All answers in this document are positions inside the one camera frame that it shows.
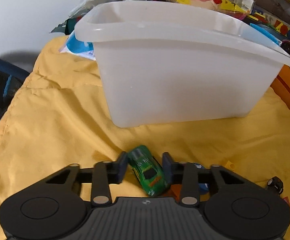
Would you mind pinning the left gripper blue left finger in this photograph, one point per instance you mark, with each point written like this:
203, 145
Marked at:
121, 166

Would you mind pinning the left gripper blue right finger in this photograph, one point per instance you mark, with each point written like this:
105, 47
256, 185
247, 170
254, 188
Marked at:
170, 168

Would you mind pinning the green toy race car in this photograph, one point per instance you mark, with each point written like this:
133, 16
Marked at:
148, 171

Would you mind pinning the orange building block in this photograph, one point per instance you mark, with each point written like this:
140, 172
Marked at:
174, 191

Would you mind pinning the yellow small building brick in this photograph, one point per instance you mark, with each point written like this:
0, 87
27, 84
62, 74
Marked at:
229, 165

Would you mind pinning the yellow quilted blanket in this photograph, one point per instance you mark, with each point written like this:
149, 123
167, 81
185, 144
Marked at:
60, 116

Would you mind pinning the white plastic storage bin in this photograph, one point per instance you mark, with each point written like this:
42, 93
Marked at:
163, 62

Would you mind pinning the black toy car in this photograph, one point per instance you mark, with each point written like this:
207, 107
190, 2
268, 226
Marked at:
275, 184

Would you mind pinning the white wipes packet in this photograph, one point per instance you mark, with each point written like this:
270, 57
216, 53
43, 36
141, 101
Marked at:
78, 48

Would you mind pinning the dark green tissue pack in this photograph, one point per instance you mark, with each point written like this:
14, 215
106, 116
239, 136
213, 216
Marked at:
67, 27

